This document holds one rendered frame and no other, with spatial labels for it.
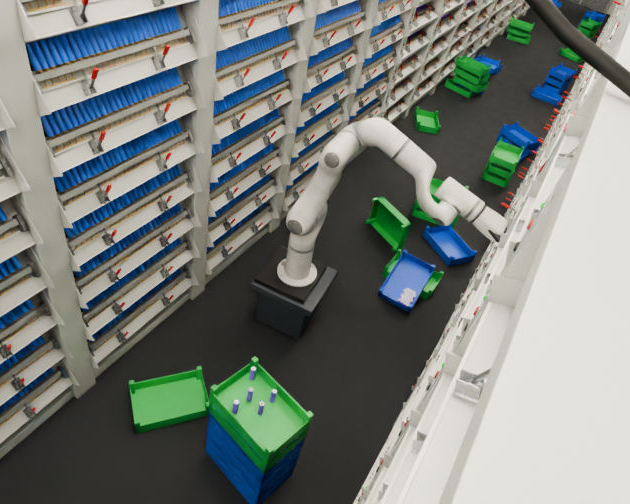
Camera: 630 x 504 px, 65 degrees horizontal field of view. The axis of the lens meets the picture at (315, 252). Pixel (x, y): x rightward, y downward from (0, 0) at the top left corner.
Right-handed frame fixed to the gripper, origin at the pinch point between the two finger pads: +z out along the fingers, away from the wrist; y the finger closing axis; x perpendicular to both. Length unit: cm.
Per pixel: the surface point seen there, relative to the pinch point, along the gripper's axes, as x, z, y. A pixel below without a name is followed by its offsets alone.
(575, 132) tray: 50, -15, 26
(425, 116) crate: -121, -81, -276
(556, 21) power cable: 76, -34, 70
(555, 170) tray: 48, -15, 47
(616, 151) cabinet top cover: 73, -18, 89
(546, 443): 73, -18, 135
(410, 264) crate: -95, -16, -68
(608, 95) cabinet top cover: 72, -21, 70
